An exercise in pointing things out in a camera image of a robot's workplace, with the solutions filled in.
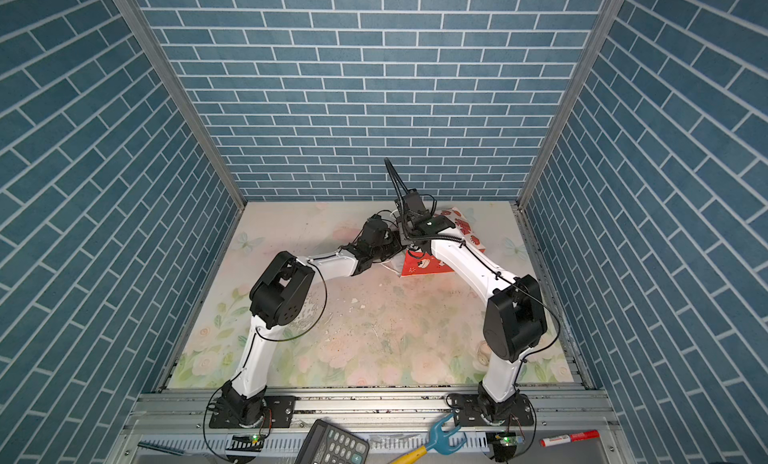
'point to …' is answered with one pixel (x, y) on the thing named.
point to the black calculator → (327, 443)
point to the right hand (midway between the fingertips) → (411, 224)
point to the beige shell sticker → (484, 355)
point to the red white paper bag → (429, 261)
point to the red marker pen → (569, 437)
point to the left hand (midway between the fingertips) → (409, 240)
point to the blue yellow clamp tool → (442, 442)
